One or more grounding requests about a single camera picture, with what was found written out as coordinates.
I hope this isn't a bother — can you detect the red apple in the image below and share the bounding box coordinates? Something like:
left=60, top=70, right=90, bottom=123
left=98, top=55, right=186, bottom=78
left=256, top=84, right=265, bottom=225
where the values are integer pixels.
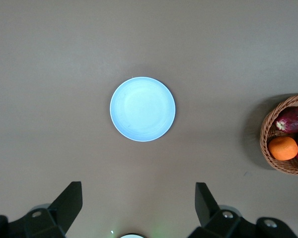
left=275, top=107, right=298, bottom=134

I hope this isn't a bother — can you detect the orange mandarin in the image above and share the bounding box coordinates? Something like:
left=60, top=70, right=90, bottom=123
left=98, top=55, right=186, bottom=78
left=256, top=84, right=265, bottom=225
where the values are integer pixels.
left=268, top=136, right=298, bottom=161

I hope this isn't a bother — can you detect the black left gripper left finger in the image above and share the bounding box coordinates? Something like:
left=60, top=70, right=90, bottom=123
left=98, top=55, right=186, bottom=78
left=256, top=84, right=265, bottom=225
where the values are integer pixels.
left=0, top=181, right=83, bottom=238

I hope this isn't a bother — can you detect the brown wicker basket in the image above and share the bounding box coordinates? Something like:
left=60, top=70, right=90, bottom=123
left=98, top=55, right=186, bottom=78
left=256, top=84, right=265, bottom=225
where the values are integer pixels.
left=259, top=93, right=298, bottom=176

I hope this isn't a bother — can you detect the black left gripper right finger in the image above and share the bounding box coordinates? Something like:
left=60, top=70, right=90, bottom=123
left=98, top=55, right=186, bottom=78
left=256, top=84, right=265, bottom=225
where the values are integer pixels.
left=188, top=182, right=298, bottom=238

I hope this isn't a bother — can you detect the blue round plate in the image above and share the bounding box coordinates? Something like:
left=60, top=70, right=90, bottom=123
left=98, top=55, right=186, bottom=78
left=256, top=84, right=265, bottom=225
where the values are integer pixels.
left=109, top=76, right=176, bottom=143

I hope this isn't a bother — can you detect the brown table cover sheet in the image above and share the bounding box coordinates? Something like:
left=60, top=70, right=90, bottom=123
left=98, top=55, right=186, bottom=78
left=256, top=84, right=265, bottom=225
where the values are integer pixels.
left=0, top=0, right=298, bottom=238

